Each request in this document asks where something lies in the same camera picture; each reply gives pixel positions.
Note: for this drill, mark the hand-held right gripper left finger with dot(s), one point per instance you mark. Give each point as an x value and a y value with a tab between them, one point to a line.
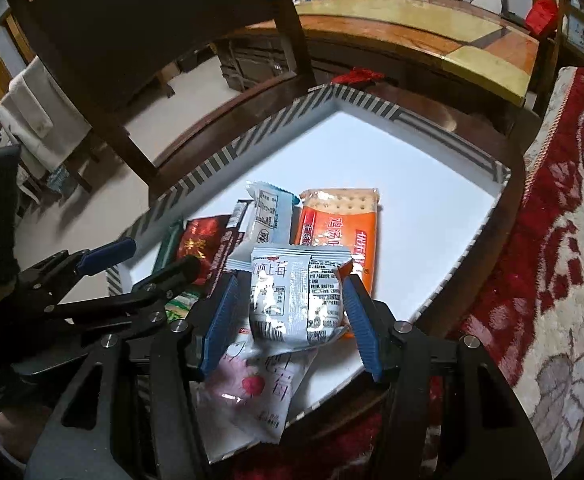
219	330

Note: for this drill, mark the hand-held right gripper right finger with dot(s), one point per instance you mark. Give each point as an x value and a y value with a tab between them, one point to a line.
359	325

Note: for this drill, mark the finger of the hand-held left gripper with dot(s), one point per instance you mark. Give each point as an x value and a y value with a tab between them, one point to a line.
107	256
172	272

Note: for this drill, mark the dark green snack packet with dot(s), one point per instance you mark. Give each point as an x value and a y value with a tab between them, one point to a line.
169	242

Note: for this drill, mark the green white snack packet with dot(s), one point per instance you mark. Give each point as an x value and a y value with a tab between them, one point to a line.
182	307

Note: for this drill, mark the dark red snack packet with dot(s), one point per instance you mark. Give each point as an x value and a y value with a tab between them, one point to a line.
202	240

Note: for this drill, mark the pink white snack packet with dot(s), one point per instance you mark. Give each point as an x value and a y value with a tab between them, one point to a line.
257	390

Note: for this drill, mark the long brown snack bar packet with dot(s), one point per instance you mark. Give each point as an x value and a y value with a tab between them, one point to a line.
232	232

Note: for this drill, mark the grey snack packet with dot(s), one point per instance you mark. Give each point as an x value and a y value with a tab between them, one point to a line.
292	290

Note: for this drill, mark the orange cracker packet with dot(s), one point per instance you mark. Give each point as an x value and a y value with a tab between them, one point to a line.
337	225

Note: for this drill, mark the blue white snack packet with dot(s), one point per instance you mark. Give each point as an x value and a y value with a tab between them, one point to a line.
267	210

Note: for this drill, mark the striped cardboard box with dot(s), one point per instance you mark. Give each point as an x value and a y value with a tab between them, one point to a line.
397	170

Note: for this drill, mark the white cloth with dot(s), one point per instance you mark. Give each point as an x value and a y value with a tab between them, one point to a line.
37	110

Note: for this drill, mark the red beige floral blanket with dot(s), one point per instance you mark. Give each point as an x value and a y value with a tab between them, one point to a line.
562	235

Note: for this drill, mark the dark wooden chair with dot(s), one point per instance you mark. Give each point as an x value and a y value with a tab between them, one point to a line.
147	20

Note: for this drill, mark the red wrapper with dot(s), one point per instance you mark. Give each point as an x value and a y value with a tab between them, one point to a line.
358	76

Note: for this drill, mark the wooden table with yellow inlay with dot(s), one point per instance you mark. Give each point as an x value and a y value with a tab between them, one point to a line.
422	25

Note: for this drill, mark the red bag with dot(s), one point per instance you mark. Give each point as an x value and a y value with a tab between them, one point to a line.
543	14

